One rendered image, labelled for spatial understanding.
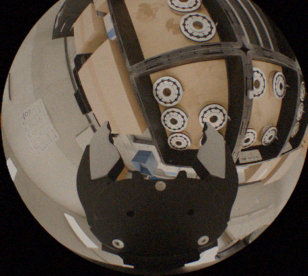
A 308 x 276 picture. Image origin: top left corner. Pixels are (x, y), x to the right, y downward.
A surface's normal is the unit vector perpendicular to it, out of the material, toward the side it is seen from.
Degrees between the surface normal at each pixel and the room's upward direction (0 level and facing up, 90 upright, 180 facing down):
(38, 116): 90
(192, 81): 0
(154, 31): 0
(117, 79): 0
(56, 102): 90
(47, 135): 90
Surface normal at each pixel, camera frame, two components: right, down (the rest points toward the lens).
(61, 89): 0.90, -0.04
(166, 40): -0.37, 0.51
